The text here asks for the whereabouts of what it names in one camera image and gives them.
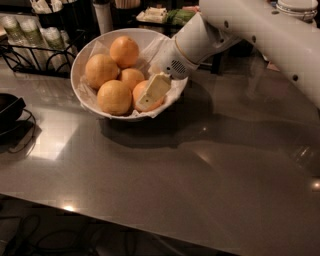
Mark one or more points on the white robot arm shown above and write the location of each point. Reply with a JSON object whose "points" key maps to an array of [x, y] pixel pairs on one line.
{"points": [[291, 44]]}

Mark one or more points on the orange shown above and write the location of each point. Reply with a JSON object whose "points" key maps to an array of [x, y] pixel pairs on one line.
{"points": [[99, 69], [137, 92], [131, 77], [124, 51], [114, 97]]}

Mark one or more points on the white paper liner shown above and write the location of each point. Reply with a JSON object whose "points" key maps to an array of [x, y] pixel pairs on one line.
{"points": [[156, 50]]}

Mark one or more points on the green tea packets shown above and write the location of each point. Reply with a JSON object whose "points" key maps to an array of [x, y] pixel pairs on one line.
{"points": [[179, 17]]}

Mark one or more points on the white paper cup stack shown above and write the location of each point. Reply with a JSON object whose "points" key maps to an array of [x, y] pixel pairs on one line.
{"points": [[103, 15]]}

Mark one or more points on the black wire rack left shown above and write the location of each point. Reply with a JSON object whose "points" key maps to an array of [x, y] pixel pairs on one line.
{"points": [[11, 57]]}

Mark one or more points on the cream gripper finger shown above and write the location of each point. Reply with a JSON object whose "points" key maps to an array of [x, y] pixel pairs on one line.
{"points": [[156, 88]]}

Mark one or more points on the white appliance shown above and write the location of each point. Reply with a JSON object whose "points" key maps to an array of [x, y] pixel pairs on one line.
{"points": [[304, 10]]}

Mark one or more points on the black dish on stand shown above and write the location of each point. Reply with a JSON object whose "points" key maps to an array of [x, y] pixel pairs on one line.
{"points": [[17, 124]]}

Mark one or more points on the wrapped cup stack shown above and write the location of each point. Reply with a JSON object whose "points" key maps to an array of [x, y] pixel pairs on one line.
{"points": [[55, 41], [16, 38], [35, 40]]}

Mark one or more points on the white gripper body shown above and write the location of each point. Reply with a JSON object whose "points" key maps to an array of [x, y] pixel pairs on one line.
{"points": [[169, 59]]}

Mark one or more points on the black condiment shelf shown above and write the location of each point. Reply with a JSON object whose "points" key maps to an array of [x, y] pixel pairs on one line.
{"points": [[171, 27]]}

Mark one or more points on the white bowl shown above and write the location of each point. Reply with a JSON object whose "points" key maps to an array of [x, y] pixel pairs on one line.
{"points": [[83, 56]]}

